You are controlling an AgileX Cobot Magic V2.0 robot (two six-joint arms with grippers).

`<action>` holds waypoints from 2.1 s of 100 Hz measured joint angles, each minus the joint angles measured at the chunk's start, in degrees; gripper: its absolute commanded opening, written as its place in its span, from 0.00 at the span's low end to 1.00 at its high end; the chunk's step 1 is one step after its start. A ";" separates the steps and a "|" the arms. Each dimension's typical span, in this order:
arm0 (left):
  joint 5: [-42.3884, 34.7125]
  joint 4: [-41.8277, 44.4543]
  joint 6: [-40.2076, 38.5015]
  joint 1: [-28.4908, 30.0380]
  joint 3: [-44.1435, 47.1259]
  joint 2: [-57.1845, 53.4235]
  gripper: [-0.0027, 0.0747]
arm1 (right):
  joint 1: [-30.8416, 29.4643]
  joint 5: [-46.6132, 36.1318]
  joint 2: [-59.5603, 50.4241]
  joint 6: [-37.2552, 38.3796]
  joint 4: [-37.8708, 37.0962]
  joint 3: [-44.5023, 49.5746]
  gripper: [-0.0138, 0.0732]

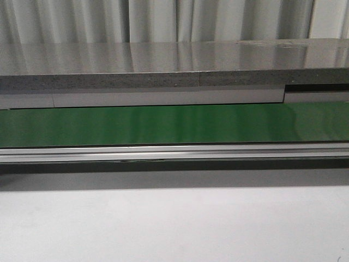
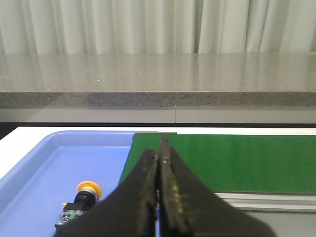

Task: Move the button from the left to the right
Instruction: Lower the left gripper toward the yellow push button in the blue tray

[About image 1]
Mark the green conveyor belt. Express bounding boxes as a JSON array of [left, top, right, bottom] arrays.
[[1, 102, 348, 147]]

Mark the grey stone back table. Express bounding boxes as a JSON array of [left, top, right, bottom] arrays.
[[1, 39, 348, 109]]

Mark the white pleated curtain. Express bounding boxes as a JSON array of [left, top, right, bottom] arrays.
[[1, 1, 348, 44]]

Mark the aluminium conveyor side rail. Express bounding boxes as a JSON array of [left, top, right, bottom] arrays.
[[1, 142, 348, 164]]

